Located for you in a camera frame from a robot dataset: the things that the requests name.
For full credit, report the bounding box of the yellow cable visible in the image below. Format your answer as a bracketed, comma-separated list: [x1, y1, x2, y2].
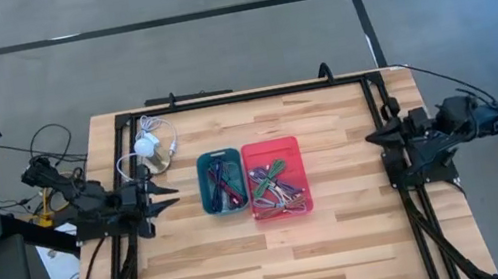
[31, 185, 62, 230]

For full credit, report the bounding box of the black floor cable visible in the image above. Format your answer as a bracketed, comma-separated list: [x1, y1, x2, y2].
[0, 118, 89, 177]

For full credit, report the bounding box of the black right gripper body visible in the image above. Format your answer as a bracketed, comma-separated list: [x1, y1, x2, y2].
[379, 90, 435, 147]

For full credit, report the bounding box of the pink plastic bin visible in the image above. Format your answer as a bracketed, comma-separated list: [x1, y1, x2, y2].
[239, 134, 316, 224]

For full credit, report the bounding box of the teal plastic bin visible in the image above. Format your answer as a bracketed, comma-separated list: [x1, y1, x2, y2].
[194, 145, 252, 218]

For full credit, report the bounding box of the white paper sheet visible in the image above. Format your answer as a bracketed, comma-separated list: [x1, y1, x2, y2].
[33, 221, 85, 279]

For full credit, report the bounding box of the black metal table frame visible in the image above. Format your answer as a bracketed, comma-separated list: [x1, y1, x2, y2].
[37, 53, 498, 279]

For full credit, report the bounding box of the green USB cable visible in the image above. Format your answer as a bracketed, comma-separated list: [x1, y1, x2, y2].
[248, 157, 292, 199]

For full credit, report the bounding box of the dark blue braided cable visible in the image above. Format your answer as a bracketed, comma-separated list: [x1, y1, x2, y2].
[203, 157, 235, 214]

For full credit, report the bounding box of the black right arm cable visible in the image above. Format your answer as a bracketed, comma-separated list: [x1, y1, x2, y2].
[388, 46, 498, 129]

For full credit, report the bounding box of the white lamp cable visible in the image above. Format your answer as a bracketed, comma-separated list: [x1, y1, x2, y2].
[107, 110, 184, 184]

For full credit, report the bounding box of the black flat bar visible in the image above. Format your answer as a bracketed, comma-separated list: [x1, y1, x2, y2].
[143, 82, 235, 109]

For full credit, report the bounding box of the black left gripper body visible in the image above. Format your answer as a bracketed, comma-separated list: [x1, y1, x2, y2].
[120, 169, 160, 241]

